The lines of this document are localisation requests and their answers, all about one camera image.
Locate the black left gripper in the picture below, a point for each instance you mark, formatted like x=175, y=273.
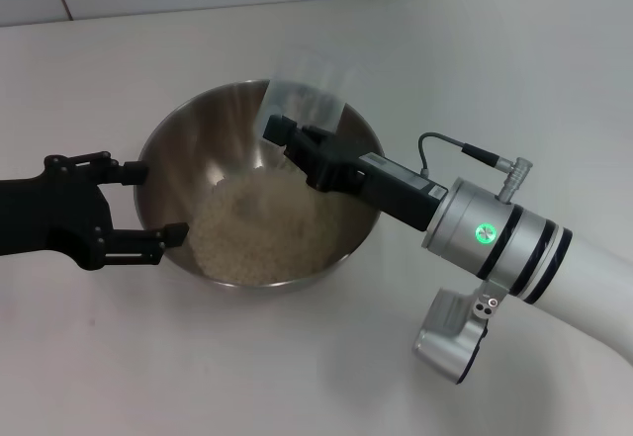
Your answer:
x=49, y=208

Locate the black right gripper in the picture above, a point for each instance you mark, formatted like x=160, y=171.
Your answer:
x=390, y=189

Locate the clear plastic cup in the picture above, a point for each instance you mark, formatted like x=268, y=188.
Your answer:
x=297, y=100

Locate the stainless steel mixing bowl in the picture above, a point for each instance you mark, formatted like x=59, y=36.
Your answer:
x=198, y=159

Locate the white rice grains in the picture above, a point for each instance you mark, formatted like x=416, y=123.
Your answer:
x=257, y=238

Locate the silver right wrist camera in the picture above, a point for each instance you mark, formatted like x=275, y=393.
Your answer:
x=445, y=337

